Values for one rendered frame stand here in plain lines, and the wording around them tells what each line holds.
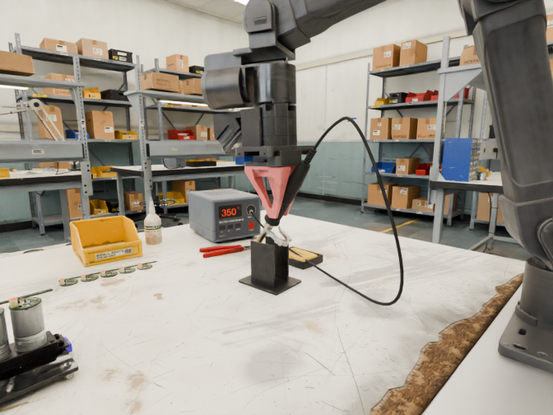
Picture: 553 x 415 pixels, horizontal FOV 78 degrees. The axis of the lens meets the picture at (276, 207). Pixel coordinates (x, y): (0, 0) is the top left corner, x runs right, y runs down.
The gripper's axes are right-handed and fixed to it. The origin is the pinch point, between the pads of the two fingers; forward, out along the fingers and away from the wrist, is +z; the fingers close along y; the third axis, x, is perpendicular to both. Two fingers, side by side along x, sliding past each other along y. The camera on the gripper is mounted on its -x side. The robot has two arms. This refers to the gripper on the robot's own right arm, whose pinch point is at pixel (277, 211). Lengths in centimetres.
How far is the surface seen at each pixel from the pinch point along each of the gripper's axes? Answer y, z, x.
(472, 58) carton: -196, -57, -13
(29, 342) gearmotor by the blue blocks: 29.6, 8.2, -5.6
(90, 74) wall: -160, -105, -422
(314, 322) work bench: 5.7, 11.5, 9.9
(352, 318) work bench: 2.0, 11.6, 12.9
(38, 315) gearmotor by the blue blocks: 28.6, 5.9, -5.6
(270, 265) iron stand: 1.9, 7.7, -0.2
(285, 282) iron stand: -0.6, 10.9, 0.7
